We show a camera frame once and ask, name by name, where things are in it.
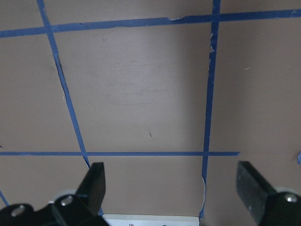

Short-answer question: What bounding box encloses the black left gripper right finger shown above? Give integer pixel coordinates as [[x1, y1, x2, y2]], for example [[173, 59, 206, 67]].
[[236, 161, 301, 226]]

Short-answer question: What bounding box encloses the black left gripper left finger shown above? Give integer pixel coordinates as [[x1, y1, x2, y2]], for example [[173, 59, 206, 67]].
[[0, 162, 108, 226]]

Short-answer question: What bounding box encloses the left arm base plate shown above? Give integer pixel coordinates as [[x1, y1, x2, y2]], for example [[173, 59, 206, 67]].
[[103, 214, 199, 226]]

